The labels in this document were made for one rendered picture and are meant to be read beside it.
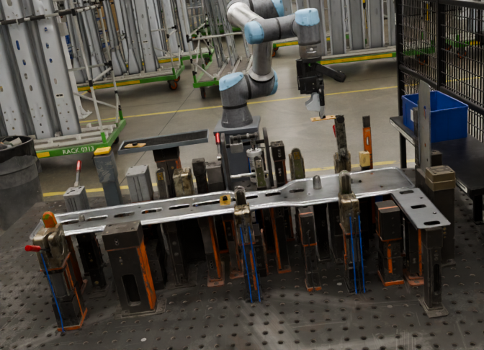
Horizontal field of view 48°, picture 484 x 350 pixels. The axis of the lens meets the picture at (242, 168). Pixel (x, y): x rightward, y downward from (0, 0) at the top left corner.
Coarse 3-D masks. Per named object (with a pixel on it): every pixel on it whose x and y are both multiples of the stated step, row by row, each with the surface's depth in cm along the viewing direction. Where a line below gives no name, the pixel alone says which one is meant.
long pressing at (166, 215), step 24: (384, 168) 207; (216, 192) 207; (264, 192) 202; (288, 192) 199; (312, 192) 196; (336, 192) 193; (360, 192) 190; (384, 192) 188; (72, 216) 205; (96, 216) 202; (144, 216) 196; (168, 216) 193; (192, 216) 192
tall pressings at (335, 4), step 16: (320, 0) 833; (336, 0) 833; (352, 0) 851; (368, 0) 841; (320, 16) 844; (336, 16) 840; (352, 16) 858; (368, 16) 848; (336, 32) 846; (352, 32) 865; (368, 32) 878; (336, 48) 854; (352, 48) 870
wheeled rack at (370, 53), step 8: (304, 0) 814; (304, 8) 819; (408, 24) 890; (424, 40) 864; (328, 48) 896; (368, 48) 862; (376, 48) 857; (384, 48) 855; (392, 48) 833; (424, 48) 818; (328, 56) 849; (336, 56) 847; (344, 56) 844; (360, 56) 830; (368, 56) 828; (376, 56) 826; (384, 56) 825; (392, 56) 824; (424, 56) 824
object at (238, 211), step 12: (240, 216) 178; (240, 228) 179; (252, 228) 180; (240, 240) 181; (252, 240) 181; (252, 252) 182; (252, 264) 185; (252, 276) 187; (252, 288) 188; (252, 300) 189; (264, 300) 189
